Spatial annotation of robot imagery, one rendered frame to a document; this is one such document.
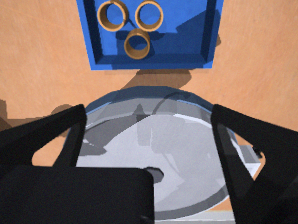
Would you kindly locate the blue open crate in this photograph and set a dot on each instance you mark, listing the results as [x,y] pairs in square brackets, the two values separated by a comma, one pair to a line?
[186,39]

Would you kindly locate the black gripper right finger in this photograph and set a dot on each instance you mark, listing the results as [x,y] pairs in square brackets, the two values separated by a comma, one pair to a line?
[277,180]

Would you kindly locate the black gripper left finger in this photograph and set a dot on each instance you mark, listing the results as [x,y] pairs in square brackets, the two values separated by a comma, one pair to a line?
[18,144]

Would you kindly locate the bronze bushing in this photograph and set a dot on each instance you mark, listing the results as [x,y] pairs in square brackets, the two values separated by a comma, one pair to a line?
[137,54]
[144,26]
[105,23]

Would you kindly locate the grey round turntable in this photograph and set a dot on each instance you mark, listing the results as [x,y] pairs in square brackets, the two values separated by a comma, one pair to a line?
[165,131]

